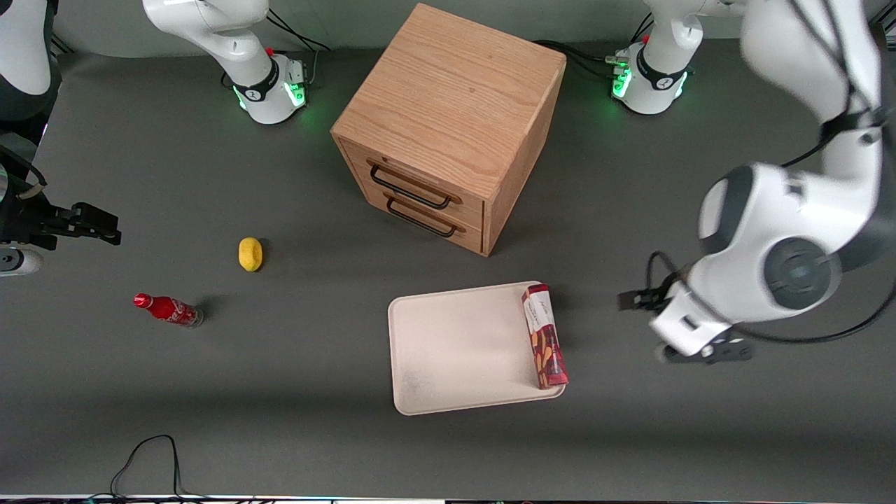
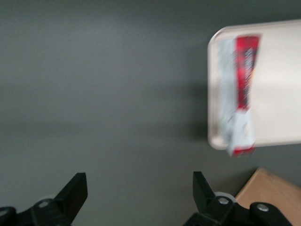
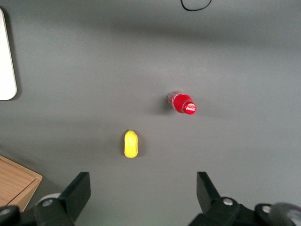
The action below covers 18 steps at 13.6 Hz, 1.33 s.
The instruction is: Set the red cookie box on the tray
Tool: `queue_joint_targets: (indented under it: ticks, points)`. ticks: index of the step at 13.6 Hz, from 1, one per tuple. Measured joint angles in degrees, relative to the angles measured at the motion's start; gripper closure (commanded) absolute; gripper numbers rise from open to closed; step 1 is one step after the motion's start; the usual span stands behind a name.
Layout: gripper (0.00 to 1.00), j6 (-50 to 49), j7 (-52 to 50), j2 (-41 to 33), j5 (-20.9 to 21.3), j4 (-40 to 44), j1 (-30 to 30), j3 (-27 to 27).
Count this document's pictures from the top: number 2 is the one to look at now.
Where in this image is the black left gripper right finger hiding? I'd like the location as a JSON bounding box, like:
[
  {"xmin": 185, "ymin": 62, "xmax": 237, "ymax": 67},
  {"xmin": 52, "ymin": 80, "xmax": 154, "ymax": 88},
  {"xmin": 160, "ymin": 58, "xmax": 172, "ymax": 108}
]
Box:
[{"xmin": 185, "ymin": 171, "xmax": 293, "ymax": 226}]

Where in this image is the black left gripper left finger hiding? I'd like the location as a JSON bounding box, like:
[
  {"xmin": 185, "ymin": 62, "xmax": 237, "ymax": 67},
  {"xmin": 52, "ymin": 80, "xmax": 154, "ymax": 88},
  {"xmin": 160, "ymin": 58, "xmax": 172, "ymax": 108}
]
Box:
[{"xmin": 0, "ymin": 172, "xmax": 89, "ymax": 226}]

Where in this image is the red cookie box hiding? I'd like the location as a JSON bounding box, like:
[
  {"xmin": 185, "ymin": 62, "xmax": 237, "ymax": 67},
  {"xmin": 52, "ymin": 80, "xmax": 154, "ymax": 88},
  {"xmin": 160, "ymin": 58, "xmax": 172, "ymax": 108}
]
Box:
[{"xmin": 216, "ymin": 34, "xmax": 262, "ymax": 157}]

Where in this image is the cream plastic tray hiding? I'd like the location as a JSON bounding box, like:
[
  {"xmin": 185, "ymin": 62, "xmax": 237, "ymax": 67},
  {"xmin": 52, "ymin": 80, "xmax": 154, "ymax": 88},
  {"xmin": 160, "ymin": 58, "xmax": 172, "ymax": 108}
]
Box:
[{"xmin": 207, "ymin": 19, "xmax": 301, "ymax": 151}]

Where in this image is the wooden drawer cabinet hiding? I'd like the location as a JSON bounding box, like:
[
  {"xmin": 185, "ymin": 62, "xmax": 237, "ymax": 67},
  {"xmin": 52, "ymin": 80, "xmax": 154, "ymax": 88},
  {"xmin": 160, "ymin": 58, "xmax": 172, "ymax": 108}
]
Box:
[{"xmin": 235, "ymin": 167, "xmax": 301, "ymax": 226}]

